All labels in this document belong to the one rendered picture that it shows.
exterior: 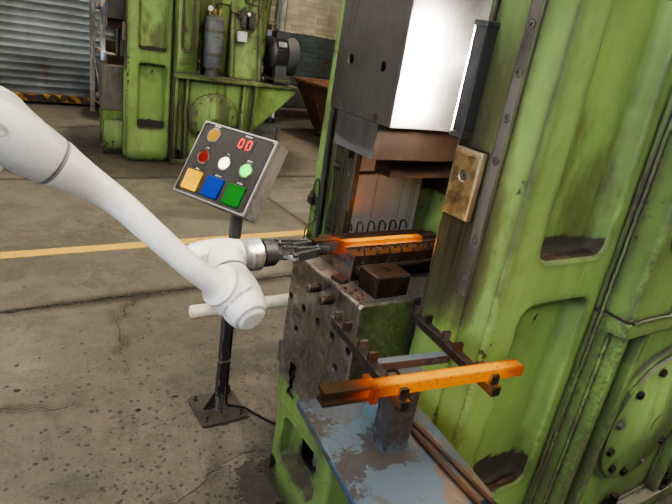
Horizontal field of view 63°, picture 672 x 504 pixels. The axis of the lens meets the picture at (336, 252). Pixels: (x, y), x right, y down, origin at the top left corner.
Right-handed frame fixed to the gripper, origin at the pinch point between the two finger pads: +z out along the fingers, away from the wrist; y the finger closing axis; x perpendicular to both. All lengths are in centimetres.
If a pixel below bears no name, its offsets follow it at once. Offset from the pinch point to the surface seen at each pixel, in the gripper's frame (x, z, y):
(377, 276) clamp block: -2.0, 5.8, 18.4
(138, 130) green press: -70, 56, -472
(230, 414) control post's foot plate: -99, -4, -52
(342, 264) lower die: -5.4, 5.0, 2.6
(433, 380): 1, -14, 64
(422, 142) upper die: 31.7, 22.7, 7.5
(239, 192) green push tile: 3.1, -9.5, -42.1
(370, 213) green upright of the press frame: 1.2, 28.4, -18.7
